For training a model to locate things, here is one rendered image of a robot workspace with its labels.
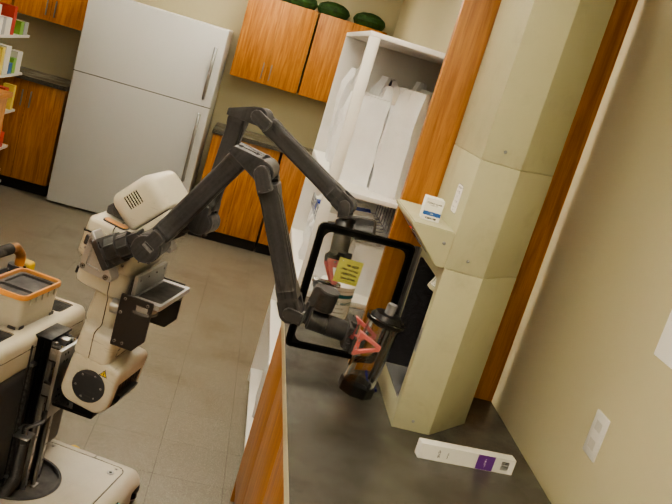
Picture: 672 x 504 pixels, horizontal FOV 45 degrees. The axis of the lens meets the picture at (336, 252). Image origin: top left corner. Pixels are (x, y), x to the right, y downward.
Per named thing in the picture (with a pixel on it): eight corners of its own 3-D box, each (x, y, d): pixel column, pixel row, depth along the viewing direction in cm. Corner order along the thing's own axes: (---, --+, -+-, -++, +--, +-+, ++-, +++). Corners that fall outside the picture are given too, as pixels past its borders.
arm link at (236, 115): (238, 97, 259) (228, 95, 249) (277, 112, 257) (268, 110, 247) (194, 227, 267) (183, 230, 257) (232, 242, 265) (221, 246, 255)
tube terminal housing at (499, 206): (451, 397, 259) (533, 166, 241) (475, 446, 227) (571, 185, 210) (377, 379, 255) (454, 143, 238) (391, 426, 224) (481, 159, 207)
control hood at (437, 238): (422, 239, 245) (433, 208, 242) (444, 268, 213) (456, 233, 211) (386, 229, 243) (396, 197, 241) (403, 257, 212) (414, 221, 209)
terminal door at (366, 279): (377, 365, 252) (416, 245, 243) (283, 345, 246) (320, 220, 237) (377, 364, 253) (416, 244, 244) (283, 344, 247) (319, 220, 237)
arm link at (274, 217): (258, 161, 214) (248, 167, 204) (279, 158, 213) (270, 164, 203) (287, 314, 224) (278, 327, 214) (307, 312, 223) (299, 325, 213)
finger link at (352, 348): (382, 331, 220) (351, 320, 219) (386, 341, 213) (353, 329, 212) (373, 353, 222) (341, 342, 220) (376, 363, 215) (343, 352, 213)
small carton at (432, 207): (436, 219, 223) (442, 199, 221) (438, 223, 218) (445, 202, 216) (418, 214, 222) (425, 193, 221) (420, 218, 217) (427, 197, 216)
